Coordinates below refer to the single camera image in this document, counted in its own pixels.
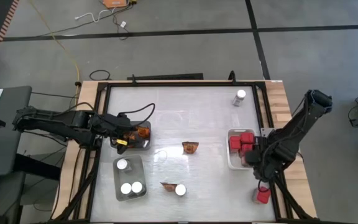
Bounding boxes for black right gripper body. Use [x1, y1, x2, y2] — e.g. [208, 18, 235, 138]
[245, 146, 281, 184]

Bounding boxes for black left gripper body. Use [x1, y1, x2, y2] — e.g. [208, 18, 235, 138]
[99, 113, 136, 140]

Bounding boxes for light grey plastic bin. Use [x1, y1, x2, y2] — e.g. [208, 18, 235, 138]
[112, 154, 148, 202]

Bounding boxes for dark grey plastic bin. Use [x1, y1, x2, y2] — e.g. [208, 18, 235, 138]
[109, 120, 152, 151]

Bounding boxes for white plastic bin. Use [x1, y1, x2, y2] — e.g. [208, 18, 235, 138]
[227, 128, 262, 171]

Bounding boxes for light wooden table board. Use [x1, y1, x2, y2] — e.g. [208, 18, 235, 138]
[51, 80, 318, 220]

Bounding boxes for black flat bar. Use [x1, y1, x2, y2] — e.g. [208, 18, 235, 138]
[127, 72, 204, 82]

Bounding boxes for grey desk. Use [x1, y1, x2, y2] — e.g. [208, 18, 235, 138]
[0, 86, 33, 179]

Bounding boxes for orange box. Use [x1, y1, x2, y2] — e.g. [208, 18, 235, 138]
[103, 0, 129, 8]

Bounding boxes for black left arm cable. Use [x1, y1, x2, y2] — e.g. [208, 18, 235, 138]
[116, 103, 157, 128]

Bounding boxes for black cable ring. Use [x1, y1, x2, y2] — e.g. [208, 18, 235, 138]
[89, 69, 112, 82]

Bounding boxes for black aluminium table frame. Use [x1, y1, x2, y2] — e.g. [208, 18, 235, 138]
[53, 70, 318, 224]

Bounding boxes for yellow floor cable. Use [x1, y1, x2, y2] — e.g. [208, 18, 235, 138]
[29, 0, 81, 85]

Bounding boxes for white floor cable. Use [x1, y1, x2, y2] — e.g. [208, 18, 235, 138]
[75, 8, 111, 23]

